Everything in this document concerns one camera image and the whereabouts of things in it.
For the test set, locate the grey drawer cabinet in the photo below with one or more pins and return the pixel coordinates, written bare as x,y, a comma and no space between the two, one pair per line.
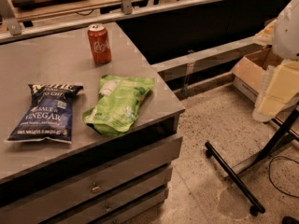
103,180

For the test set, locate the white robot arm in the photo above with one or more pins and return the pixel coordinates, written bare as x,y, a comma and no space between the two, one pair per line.
283,33

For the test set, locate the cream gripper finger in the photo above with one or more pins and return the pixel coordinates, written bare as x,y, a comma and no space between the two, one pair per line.
280,84

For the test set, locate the black stand leg frame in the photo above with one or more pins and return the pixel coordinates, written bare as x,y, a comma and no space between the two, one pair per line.
282,137

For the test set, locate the cardboard box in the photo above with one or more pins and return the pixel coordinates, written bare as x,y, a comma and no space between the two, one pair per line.
249,71

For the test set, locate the green chip bag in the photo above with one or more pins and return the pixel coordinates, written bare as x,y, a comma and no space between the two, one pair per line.
119,99

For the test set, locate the metal rail frame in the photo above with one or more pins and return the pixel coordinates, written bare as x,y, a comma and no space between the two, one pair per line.
56,12

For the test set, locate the blue salt vinegar chip bag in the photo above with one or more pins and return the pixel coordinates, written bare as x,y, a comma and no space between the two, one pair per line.
49,116

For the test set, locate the red coke can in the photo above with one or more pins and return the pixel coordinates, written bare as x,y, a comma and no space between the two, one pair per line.
99,43

